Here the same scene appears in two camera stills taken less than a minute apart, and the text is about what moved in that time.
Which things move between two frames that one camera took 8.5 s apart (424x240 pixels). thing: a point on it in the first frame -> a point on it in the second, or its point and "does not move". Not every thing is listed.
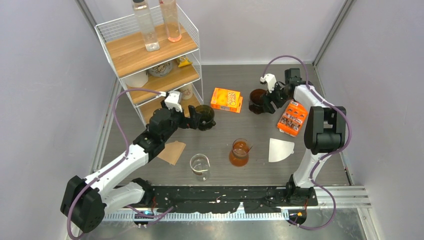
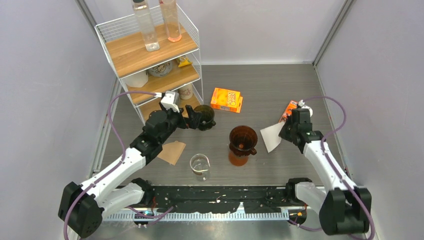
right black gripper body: x=278 y=96 -> x=288 y=129
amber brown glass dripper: x=256 y=101 -> x=243 y=139
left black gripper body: x=178 y=120 does not move
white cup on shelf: x=138 y=80 does not move
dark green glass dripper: x=207 y=121 does not move
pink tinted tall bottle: x=169 y=8 does not move
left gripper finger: x=193 y=121 does not move
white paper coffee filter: x=279 y=150 -> x=270 y=136
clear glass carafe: x=200 y=165 does not move
